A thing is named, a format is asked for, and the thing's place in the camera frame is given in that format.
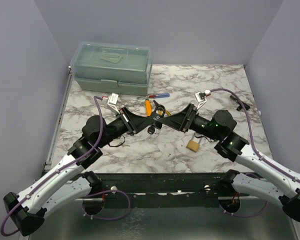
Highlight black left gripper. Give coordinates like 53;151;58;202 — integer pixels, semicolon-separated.
98;106;155;148

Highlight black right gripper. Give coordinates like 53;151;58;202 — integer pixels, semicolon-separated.
160;103;221;142

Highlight black-headed key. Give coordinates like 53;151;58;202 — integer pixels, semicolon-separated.
147;126;156;135

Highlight black padlock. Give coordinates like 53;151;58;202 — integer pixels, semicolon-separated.
149;104;166;130

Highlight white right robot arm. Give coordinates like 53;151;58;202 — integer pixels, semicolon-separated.
160;104;300;222

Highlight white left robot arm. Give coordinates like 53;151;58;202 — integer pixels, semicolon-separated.
0;107;155;237

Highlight orange utility knife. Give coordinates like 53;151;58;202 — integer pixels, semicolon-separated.
145;98;153;117

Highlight brass padlock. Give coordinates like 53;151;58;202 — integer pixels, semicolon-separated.
186;134;202;153

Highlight red blue screwdriver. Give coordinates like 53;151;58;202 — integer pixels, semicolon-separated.
137;93;170;99

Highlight green plastic toolbox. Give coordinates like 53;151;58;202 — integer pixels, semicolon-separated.
70;41;153;96

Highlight black T-shaped connector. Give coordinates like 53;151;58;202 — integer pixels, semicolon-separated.
229;93;251;112

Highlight yellow handled pliers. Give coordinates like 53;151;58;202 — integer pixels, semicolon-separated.
153;100;171;116

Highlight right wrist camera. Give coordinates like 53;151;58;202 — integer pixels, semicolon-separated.
194;89;211;111

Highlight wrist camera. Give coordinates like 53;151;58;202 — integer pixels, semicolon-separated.
106;93;120;116
194;89;211;111

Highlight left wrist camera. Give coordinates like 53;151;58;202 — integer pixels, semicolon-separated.
106;93;120;116

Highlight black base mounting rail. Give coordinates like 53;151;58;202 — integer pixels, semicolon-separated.
72;172;251;210

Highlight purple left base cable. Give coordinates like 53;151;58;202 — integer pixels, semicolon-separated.
82;190;131;221

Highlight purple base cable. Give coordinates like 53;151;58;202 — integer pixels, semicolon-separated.
222;199;270;218
82;190;131;221

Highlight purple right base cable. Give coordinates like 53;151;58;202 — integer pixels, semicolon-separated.
222;199;270;218

